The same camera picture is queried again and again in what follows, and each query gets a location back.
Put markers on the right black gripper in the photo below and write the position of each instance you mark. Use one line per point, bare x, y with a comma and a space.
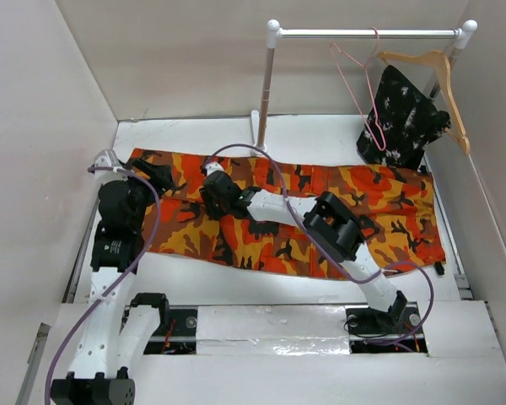
212, 212

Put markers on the orange camouflage trousers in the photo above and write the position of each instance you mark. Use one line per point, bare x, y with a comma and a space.
395, 208

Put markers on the wooden clothes hanger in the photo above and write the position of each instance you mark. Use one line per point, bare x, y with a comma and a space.
439, 62

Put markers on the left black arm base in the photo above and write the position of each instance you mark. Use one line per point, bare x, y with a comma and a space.
176, 337

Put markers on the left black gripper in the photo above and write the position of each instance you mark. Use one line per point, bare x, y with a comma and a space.
158, 175

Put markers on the pink wire hanger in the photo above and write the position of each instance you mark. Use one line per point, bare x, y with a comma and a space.
334, 48

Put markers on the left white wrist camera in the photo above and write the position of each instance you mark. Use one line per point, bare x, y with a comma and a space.
107, 158

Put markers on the black white patterned garment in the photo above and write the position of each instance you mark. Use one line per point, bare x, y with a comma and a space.
403, 122

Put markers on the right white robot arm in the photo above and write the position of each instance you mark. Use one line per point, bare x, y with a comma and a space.
326, 219

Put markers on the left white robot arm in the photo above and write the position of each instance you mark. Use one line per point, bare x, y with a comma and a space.
95, 361

